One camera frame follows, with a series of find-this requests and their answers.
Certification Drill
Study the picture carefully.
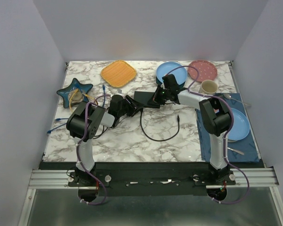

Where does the black network switch box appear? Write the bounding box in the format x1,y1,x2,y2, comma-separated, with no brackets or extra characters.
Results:
133,91,160,109

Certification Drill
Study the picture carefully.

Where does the orange woven square plate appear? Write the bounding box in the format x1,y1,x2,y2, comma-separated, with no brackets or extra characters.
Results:
100,60,137,88

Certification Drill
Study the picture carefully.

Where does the yellow ethernet cable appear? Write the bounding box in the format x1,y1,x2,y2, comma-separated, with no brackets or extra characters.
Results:
69,88,97,113

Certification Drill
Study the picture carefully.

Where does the blue star-shaped dish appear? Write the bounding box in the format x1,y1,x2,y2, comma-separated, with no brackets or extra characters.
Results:
57,78,93,109

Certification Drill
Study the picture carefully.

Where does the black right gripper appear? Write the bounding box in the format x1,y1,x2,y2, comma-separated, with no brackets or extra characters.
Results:
147,85,170,106

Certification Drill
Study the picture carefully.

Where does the blue round plate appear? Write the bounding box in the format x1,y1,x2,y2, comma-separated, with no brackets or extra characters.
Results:
156,62,188,85

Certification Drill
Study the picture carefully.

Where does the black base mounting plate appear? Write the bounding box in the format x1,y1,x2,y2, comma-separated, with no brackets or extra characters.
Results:
39,161,266,197

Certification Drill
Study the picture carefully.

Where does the light blue plate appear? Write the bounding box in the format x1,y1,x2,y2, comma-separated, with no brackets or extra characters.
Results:
228,108,250,141

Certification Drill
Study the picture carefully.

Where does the aluminium rail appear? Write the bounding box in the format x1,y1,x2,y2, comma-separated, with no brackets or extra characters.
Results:
28,168,279,189

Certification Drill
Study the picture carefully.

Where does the metal fork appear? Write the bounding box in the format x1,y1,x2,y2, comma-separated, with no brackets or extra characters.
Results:
227,147,244,155

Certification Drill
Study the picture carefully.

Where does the metal spoon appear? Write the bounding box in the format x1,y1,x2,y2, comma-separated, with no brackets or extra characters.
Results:
223,93,251,107

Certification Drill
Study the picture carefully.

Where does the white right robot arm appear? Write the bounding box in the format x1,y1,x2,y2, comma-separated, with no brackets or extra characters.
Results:
152,74,234,185

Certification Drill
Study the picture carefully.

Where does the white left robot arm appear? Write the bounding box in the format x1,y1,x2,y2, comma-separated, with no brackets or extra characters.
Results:
67,95,144,186

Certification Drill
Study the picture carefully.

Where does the pink dotted plate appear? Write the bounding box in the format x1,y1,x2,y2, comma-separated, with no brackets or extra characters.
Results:
187,60,218,83

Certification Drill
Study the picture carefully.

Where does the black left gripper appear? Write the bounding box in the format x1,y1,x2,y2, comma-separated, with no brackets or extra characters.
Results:
118,95,144,118

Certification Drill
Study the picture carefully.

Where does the cream ceramic mug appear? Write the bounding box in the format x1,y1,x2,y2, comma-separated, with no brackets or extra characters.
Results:
199,80,218,95

